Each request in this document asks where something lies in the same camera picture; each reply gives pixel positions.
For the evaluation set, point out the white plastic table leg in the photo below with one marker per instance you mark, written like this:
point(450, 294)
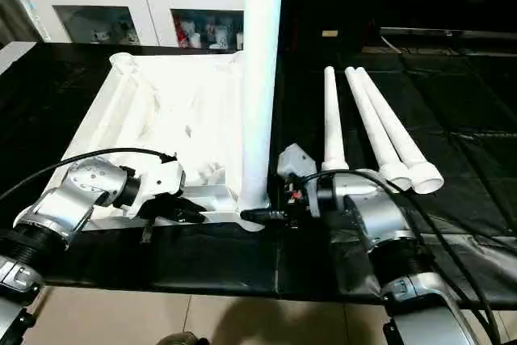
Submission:
point(400, 131)
point(373, 123)
point(260, 62)
point(332, 119)

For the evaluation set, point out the white plastic table top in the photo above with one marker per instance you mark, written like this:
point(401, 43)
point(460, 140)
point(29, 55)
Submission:
point(161, 111)

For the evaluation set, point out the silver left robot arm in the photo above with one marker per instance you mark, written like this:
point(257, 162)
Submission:
point(65, 199)

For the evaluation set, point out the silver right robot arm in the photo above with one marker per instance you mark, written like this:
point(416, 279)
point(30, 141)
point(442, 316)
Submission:
point(380, 224)

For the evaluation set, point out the black work mat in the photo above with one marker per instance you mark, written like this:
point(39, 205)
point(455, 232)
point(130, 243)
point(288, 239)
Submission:
point(226, 264)

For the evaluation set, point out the dark rounded object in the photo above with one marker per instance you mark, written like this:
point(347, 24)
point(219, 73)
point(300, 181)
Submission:
point(182, 339)

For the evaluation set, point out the small brown tag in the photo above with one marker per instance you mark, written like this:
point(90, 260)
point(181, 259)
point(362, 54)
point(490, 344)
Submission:
point(329, 34)

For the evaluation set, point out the long black bar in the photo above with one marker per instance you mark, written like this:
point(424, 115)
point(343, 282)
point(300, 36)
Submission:
point(452, 35)

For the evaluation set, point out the grey curtain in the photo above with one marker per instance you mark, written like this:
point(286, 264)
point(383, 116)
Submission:
point(12, 14)

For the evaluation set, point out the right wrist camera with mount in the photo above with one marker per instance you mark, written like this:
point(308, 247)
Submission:
point(295, 161)

